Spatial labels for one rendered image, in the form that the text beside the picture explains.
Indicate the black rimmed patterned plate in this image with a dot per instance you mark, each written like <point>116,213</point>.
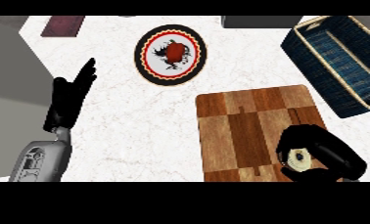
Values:
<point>170,73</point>

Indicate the dark blue wicker basket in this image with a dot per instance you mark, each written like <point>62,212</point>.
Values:
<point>332,61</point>

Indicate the pale cupcake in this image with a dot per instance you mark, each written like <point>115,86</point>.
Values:
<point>298,159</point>

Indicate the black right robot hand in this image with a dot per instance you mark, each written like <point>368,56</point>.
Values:
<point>328,151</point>

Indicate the wooden cutting board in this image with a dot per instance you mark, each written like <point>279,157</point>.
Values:
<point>251,130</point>

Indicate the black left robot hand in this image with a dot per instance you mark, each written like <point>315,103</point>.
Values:
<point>67,99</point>

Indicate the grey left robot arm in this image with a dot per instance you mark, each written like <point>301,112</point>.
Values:
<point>42,161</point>

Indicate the red pepper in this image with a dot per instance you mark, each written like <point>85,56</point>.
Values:
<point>176,52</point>

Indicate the dark grey box appliance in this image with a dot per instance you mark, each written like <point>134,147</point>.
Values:
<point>260,21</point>

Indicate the maroon flat rectangular object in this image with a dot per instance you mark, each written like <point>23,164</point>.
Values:
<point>63,25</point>

